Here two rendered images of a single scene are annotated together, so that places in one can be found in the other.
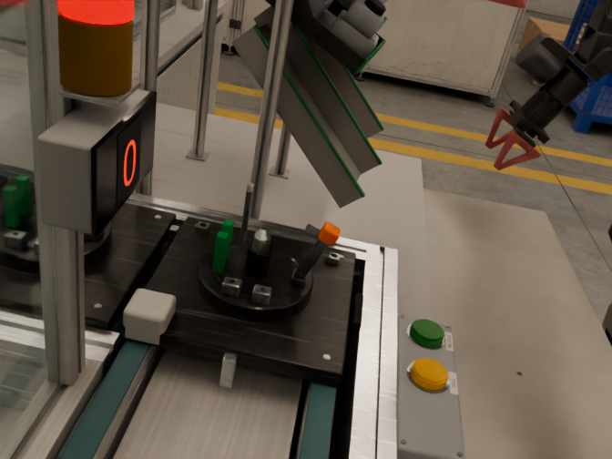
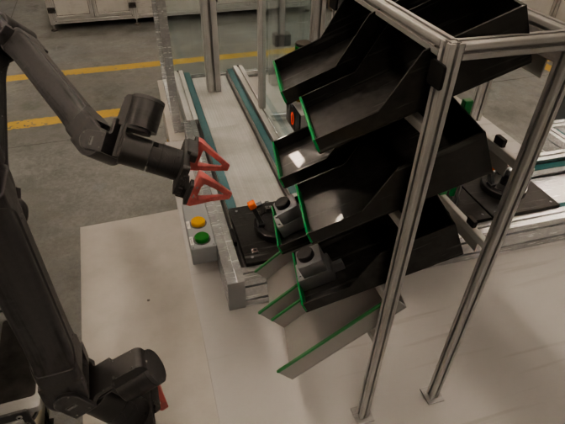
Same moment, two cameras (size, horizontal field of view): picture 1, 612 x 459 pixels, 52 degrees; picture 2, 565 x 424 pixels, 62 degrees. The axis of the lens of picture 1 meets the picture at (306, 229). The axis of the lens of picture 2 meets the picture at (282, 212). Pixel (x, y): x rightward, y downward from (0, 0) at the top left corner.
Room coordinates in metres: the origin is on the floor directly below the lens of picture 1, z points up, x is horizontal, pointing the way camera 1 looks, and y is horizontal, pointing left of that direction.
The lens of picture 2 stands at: (1.58, -0.27, 1.83)
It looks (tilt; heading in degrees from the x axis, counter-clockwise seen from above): 38 degrees down; 161
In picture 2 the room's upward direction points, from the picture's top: 2 degrees clockwise
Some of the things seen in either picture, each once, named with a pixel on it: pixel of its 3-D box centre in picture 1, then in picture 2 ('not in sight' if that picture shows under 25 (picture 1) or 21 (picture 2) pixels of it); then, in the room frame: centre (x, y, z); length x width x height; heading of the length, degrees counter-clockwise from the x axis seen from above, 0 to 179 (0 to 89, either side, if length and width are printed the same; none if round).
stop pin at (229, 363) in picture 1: (228, 370); not in sight; (0.49, 0.05, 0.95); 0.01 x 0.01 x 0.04; 89
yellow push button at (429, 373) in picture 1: (428, 376); (198, 223); (0.52, -0.16, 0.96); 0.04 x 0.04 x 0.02
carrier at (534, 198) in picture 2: not in sight; (507, 177); (0.63, 0.79, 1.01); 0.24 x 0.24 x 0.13; 89
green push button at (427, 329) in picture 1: (425, 335); (202, 238); (0.59, -0.17, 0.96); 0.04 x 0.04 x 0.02
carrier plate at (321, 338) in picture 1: (253, 290); (278, 229); (0.61, 0.05, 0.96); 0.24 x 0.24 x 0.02; 89
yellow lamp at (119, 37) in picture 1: (96, 50); not in sight; (0.43, 0.17, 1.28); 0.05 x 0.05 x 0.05
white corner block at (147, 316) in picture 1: (148, 316); not in sight; (0.52, 0.15, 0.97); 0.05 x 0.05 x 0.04; 89
